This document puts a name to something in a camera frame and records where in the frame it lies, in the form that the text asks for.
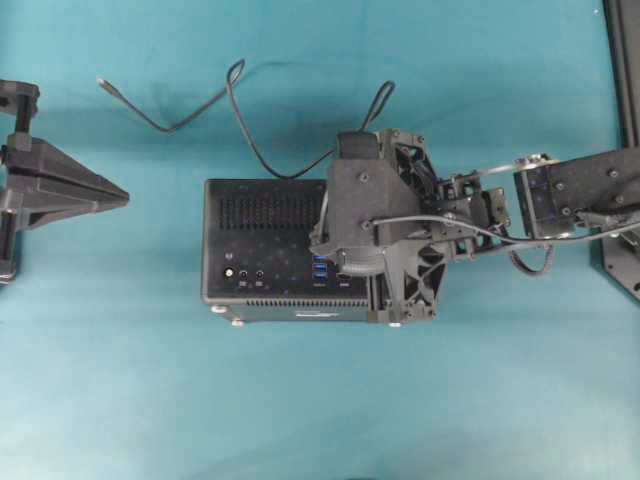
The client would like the left gripper black rail body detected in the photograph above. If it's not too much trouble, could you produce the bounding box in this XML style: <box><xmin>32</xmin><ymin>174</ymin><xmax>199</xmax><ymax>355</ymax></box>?
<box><xmin>1</xmin><ymin>80</ymin><xmax>40</xmax><ymax>285</ymax></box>

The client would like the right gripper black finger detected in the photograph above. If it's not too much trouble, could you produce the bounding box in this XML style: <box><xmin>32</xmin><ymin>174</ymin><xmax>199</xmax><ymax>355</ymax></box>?
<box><xmin>375</xmin><ymin>129</ymin><xmax>438</xmax><ymax>186</ymax></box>
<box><xmin>367</xmin><ymin>239</ymin><xmax>448</xmax><ymax>323</ymax></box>

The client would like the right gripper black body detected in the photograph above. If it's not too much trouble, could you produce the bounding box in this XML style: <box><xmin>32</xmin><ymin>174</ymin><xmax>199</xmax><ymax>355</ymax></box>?
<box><xmin>384</xmin><ymin>169</ymin><xmax>511</xmax><ymax>264</ymax></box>

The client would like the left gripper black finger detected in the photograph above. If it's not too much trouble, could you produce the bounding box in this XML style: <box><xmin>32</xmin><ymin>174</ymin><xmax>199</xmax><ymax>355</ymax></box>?
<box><xmin>4</xmin><ymin>137</ymin><xmax>128</xmax><ymax>196</ymax></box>
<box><xmin>1</xmin><ymin>173</ymin><xmax>130</xmax><ymax>231</ymax></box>

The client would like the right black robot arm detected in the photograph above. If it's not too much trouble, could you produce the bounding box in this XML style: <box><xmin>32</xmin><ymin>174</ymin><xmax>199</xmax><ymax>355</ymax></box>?
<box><xmin>359</xmin><ymin>129</ymin><xmax>639</xmax><ymax>326</ymax></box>

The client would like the black mini PC box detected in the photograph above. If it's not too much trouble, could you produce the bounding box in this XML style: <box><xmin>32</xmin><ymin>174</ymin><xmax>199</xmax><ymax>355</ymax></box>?
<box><xmin>201</xmin><ymin>179</ymin><xmax>368</xmax><ymax>326</ymax></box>

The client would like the grey wrist camera housing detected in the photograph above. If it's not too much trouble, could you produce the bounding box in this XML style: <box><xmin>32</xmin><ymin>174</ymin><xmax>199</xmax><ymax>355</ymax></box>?
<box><xmin>311</xmin><ymin>129</ymin><xmax>426</xmax><ymax>277</ymax></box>

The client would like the black camera cable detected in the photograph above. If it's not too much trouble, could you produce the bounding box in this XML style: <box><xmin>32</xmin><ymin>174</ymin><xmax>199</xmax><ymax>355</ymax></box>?
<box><xmin>367</xmin><ymin>212</ymin><xmax>640</xmax><ymax>276</ymax></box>

